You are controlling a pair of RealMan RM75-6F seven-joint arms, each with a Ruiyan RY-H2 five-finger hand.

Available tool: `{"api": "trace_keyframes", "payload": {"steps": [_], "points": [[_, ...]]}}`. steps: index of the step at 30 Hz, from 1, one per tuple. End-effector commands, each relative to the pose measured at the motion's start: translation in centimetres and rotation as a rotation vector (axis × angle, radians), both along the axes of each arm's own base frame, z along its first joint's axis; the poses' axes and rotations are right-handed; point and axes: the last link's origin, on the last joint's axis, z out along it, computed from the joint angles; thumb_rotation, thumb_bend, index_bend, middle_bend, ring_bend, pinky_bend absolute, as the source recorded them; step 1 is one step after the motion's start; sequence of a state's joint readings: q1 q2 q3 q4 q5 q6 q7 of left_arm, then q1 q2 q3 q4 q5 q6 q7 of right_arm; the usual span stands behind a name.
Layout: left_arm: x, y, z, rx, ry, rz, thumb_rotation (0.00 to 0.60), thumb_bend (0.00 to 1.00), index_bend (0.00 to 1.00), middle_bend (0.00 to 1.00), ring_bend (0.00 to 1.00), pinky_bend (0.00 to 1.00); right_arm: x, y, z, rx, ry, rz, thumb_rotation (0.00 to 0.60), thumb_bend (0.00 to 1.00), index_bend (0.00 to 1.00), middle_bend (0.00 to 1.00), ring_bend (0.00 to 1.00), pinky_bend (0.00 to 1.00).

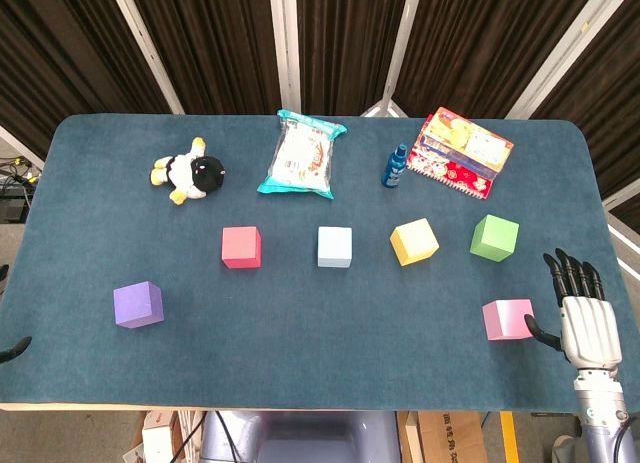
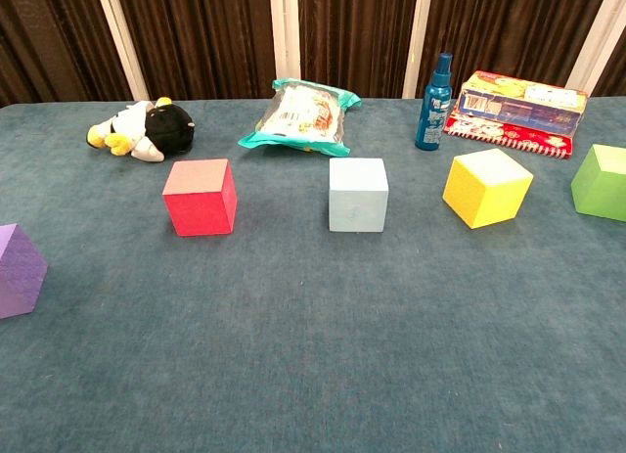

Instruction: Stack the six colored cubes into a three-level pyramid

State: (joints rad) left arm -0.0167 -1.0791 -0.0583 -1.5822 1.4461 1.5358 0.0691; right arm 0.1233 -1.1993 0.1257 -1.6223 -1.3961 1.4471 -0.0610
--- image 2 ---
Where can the light blue foam cube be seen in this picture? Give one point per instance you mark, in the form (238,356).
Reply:
(357,203)

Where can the red foam cube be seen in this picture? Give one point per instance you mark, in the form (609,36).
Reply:
(200,213)

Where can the yellow foam cube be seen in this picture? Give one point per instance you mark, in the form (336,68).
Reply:
(484,198)

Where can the teal clear snack bag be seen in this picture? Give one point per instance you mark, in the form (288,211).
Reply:
(298,115)

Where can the teal carpet table mat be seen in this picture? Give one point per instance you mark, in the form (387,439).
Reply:
(293,350)

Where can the blue spray bottle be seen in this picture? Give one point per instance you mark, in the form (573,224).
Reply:
(433,115)

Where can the black white penguin plush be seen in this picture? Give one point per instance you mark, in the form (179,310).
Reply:
(166,125)

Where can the dark brown curtain panel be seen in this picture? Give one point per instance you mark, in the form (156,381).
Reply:
(513,27)
(49,42)
(195,42)
(352,37)

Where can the red spiral notebook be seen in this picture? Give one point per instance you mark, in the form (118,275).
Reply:
(489,132)

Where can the yellow blue carton box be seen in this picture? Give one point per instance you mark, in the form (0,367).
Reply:
(518,108)

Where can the green foam cube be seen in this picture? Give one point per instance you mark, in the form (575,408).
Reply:
(601,194)

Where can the purple foam cube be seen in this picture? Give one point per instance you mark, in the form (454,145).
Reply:
(19,277)

